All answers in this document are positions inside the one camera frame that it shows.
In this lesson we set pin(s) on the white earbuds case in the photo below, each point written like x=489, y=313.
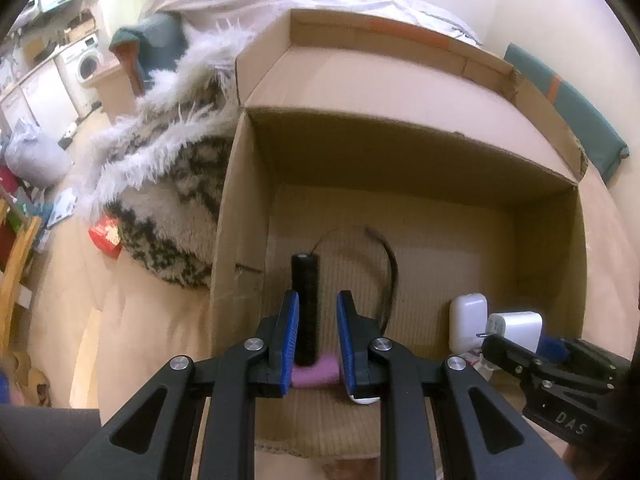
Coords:
x=467, y=320

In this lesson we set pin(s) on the wooden chair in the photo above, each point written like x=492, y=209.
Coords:
x=17, y=260

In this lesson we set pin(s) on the white base cabinet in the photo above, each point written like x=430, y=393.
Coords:
x=42, y=95

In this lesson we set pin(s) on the pink soft toy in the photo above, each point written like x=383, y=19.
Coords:
x=320, y=372

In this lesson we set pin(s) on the patterned fuzzy blanket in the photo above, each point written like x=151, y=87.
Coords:
x=165, y=200

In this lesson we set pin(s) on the white washing machine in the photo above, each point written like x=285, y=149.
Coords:
x=87, y=62

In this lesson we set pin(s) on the cardboard box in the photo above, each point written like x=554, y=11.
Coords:
x=400, y=160

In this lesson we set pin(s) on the dark teal pillow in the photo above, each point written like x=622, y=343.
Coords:
x=155, y=40

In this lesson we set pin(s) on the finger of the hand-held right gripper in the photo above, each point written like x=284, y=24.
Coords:
x=554, y=349
x=507, y=355

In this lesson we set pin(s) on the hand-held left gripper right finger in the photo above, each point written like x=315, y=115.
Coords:
x=346, y=345

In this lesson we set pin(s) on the person's grey clothing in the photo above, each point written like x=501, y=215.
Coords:
x=40, y=445

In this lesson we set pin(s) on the teal cushion with orange stripe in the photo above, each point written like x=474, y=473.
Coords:
x=575, y=110

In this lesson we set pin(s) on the grey plastic bag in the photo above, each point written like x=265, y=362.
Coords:
x=35, y=155

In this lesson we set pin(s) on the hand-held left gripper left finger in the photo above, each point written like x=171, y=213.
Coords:
x=290, y=340

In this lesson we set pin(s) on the white charger adapter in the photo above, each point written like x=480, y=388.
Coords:
x=520, y=327

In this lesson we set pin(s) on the red packet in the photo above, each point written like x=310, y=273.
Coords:
x=105, y=237

